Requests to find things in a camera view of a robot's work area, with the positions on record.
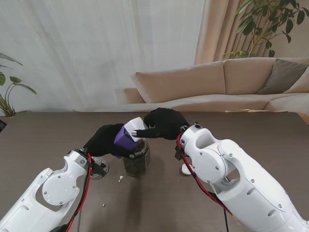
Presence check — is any beige pleated curtain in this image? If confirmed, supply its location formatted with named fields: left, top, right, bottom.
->
left=194, top=0, right=309, bottom=65

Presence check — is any grey sofa cushion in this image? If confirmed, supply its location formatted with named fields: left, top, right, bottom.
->
left=257, top=58, right=309, bottom=95

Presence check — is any red left arm cable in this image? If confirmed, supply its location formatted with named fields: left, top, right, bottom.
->
left=66, top=153, right=94, bottom=231

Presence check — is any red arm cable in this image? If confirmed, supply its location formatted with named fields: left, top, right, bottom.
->
left=176, top=134, right=239, bottom=218
left=66, top=153, right=94, bottom=231

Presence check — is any tall dark green leafy plant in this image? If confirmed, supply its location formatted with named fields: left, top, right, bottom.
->
left=222, top=0, right=306, bottom=60

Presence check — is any purple square coffee jar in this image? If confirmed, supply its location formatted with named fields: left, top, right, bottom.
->
left=113, top=125, right=140, bottom=152

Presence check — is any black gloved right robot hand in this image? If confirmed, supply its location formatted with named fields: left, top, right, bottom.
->
left=131, top=108, right=190, bottom=141

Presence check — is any broad leaf green houseplant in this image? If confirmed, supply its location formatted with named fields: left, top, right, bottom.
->
left=0, top=52, right=38, bottom=118

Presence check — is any white square jar lid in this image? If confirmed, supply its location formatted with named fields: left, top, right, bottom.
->
left=123, top=117, right=147, bottom=142

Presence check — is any white plastic measuring spoon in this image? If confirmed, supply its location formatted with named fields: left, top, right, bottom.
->
left=181, top=163, right=194, bottom=175

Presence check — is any beige sofa cushion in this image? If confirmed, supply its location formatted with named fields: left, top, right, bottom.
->
left=283, top=72, right=309, bottom=94

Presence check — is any beige sofa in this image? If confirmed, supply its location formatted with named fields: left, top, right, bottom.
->
left=124, top=57, right=309, bottom=119

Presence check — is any clear glass jar lid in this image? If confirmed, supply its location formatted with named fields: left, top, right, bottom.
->
left=89, top=156, right=110, bottom=180

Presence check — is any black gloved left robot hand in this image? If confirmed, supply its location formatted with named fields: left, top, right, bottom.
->
left=83, top=123, right=132, bottom=160

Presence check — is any white sheer curtain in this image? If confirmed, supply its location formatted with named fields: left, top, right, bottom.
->
left=0, top=0, right=206, bottom=113

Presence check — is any glass jar of coffee beans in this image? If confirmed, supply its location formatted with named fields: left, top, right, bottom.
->
left=122, top=137, right=151, bottom=178

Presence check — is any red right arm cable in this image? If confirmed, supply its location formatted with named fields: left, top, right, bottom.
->
left=176, top=134, right=239, bottom=218

